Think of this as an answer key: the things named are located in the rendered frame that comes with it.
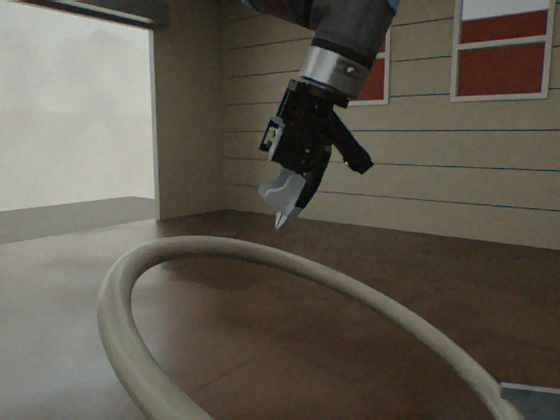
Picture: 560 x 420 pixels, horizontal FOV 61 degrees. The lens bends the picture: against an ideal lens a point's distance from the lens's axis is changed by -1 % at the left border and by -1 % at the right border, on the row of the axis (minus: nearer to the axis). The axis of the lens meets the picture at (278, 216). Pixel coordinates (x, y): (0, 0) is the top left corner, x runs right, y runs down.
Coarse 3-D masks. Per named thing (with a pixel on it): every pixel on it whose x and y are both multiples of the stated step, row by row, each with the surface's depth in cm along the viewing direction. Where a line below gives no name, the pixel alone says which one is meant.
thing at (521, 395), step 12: (504, 384) 55; (516, 384) 55; (504, 396) 55; (516, 396) 54; (528, 396) 54; (540, 396) 54; (552, 396) 54; (528, 408) 54; (540, 408) 54; (552, 408) 54
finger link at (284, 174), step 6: (282, 174) 71; (288, 174) 71; (276, 180) 71; (282, 180) 71; (264, 186) 71; (270, 186) 71; (276, 186) 71; (258, 192) 71; (264, 192) 71; (276, 222) 72
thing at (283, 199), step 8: (296, 176) 67; (288, 184) 68; (296, 184) 68; (272, 192) 67; (280, 192) 68; (288, 192) 68; (296, 192) 69; (272, 200) 68; (280, 200) 68; (288, 200) 68; (296, 200) 68; (280, 208) 69; (288, 208) 69; (296, 208) 68; (288, 216) 69; (280, 224) 71
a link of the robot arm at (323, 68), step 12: (312, 48) 63; (312, 60) 63; (324, 60) 62; (336, 60) 61; (348, 60) 61; (300, 72) 65; (312, 72) 63; (324, 72) 62; (336, 72) 62; (348, 72) 61; (360, 72) 63; (324, 84) 62; (336, 84) 62; (348, 84) 62; (360, 84) 64; (348, 96) 65
